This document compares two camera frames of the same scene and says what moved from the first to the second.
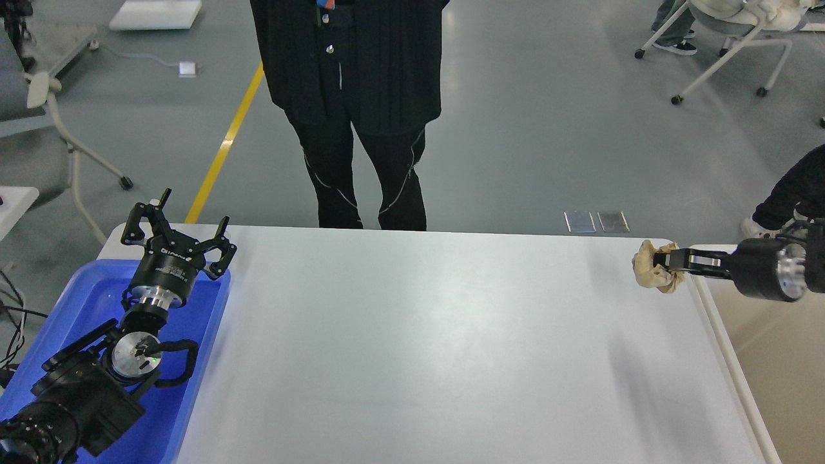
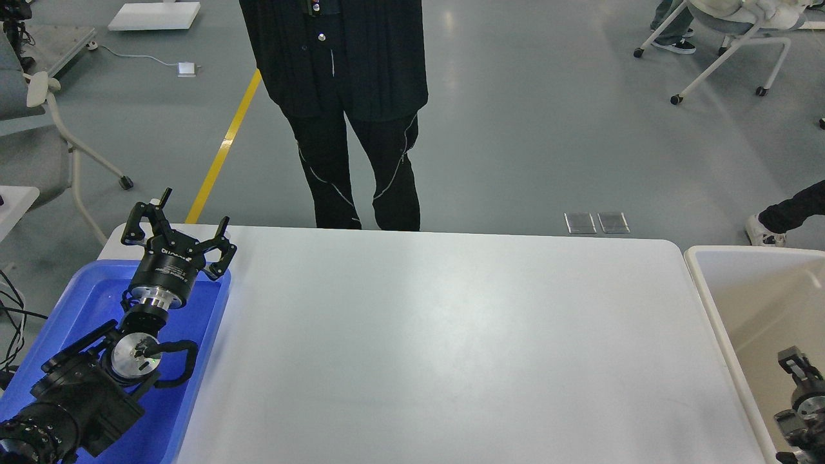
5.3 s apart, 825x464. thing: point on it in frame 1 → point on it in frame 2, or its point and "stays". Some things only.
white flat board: x=156 y=15 stays
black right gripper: x=761 y=267 → x=808 y=397
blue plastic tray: x=96 y=296 stays
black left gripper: x=173 y=260 stays
